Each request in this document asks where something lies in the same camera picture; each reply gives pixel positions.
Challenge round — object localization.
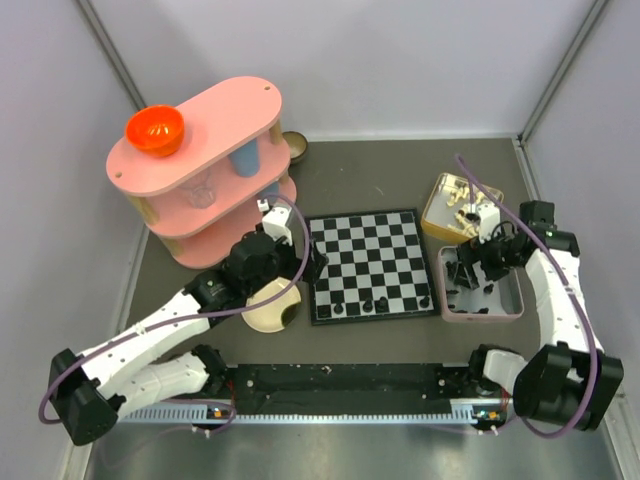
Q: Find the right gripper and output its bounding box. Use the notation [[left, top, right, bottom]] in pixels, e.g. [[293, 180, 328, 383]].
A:
[[454, 224, 523, 289]]

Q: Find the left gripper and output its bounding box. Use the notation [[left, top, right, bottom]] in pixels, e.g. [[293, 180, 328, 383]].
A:
[[245, 230, 327, 296]]

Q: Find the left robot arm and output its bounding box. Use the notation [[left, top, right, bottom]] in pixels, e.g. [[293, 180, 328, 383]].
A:
[[42, 231, 327, 446]]

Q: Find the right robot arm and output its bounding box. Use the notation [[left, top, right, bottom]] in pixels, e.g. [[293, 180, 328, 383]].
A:
[[450, 201, 624, 433]]

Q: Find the black chess pieces heap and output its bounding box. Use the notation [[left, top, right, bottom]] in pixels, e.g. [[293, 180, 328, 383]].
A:
[[443, 249, 497, 315]]

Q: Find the white chess pieces heap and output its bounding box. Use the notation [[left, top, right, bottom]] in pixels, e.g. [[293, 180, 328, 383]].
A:
[[446, 185, 494, 237]]

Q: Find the pink tin box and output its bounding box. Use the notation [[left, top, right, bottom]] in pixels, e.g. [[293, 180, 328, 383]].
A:
[[436, 246, 524, 323]]

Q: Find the black white chessboard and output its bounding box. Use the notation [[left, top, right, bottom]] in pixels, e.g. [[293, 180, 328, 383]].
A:
[[307, 208, 441, 326]]

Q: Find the yellow tin box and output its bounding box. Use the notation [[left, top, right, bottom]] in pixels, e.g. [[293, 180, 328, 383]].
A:
[[421, 173, 504, 245]]

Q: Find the cream plate with flower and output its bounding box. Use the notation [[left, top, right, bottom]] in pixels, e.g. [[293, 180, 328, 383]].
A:
[[242, 277, 302, 334]]

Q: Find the brown ceramic bowl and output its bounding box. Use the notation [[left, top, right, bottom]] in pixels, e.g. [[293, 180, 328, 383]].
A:
[[283, 131, 309, 165]]

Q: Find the upper blue cup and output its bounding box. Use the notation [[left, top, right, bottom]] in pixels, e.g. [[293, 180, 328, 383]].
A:
[[229, 139, 260, 178]]

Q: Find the pink wooden shelf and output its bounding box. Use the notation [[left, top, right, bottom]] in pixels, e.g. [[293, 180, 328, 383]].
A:
[[106, 76, 297, 269]]

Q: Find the clear drinking glass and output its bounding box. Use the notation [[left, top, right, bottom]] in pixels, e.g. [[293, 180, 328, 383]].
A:
[[179, 168, 216, 209]]

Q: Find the orange bowl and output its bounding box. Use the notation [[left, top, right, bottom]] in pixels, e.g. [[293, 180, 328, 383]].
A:
[[124, 105, 185, 158]]

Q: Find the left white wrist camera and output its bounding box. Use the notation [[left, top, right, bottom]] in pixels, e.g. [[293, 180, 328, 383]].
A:
[[257, 197, 293, 246]]

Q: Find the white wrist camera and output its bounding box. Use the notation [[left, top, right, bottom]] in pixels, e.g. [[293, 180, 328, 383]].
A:
[[466, 203, 501, 244], [257, 197, 293, 246]]

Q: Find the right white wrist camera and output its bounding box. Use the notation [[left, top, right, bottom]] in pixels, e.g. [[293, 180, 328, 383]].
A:
[[466, 203, 501, 244]]

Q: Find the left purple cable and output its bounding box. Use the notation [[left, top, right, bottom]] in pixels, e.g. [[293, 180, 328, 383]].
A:
[[38, 193, 310, 434]]

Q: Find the purple cable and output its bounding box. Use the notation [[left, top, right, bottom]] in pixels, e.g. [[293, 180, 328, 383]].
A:
[[454, 152, 606, 441], [38, 193, 310, 434]]

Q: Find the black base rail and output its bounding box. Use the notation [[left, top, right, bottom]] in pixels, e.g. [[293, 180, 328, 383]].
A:
[[169, 362, 529, 416]]

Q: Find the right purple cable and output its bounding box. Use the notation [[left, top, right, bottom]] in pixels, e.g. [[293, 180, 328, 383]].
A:
[[454, 152, 606, 441]]

